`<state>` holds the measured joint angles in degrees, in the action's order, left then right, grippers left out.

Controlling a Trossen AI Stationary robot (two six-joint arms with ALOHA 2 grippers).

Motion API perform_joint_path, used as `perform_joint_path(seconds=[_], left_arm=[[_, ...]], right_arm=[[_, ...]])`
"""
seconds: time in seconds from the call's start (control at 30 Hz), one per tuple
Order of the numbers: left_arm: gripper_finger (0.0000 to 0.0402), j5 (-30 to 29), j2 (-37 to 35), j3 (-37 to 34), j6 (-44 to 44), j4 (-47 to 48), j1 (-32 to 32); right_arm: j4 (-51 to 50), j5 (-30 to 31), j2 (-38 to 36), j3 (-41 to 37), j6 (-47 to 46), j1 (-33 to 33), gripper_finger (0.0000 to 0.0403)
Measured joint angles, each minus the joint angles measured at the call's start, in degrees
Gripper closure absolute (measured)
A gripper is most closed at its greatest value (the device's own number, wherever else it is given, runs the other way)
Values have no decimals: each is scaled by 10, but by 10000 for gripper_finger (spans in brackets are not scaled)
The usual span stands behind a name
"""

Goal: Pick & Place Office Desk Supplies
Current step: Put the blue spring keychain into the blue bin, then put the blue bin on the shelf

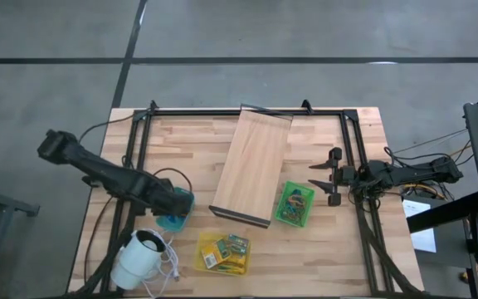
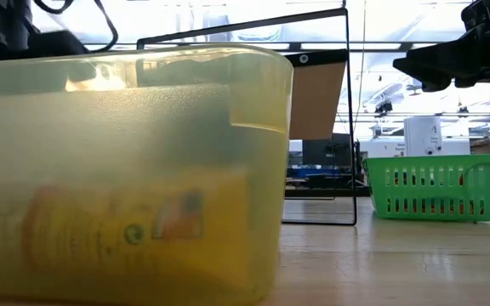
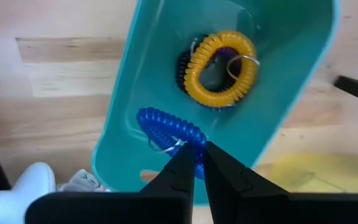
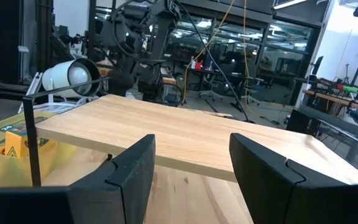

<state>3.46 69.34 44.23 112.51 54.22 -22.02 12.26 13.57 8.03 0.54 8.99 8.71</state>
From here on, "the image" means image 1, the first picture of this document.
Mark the brown cable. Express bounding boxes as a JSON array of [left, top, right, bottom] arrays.
[[83, 194, 115, 284]]

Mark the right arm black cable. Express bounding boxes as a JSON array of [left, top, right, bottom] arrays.
[[383, 145, 446, 168]]

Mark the wooden shelf with black frame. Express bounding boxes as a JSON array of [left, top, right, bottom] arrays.
[[208, 103, 294, 228]]

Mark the yellow translucent plastic bin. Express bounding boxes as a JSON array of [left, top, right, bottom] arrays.
[[194, 231, 251, 277]]

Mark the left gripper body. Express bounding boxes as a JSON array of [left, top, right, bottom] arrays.
[[151, 186, 194, 217]]

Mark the white cable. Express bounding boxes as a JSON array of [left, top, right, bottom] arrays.
[[139, 228, 182, 298]]

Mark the black metal beam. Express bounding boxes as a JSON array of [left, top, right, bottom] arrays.
[[407, 190, 478, 234]]

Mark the yellow cable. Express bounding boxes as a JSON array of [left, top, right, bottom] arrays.
[[402, 143, 472, 201]]

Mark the yellow box with barcode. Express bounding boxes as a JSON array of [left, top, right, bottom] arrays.
[[200, 238, 232, 270]]

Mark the teal plastic basket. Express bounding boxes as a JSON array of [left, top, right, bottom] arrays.
[[155, 186, 196, 233]]

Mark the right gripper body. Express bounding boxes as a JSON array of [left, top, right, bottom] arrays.
[[327, 147, 356, 208]]

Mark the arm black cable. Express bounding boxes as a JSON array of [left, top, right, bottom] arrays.
[[383, 145, 446, 168], [151, 166, 193, 194]]

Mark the bright green plastic basket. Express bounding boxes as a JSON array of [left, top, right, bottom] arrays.
[[274, 180, 316, 228]]

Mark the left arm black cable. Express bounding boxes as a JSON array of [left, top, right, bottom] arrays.
[[151, 166, 193, 194]]

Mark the white cylindrical device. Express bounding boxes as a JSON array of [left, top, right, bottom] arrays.
[[110, 229, 168, 291]]

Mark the green card box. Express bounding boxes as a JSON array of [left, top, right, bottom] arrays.
[[226, 234, 250, 256]]

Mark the white paper sheet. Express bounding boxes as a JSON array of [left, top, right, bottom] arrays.
[[402, 198, 438, 254]]

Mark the thin black floor cable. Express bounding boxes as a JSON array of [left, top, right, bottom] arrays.
[[392, 128, 469, 154]]

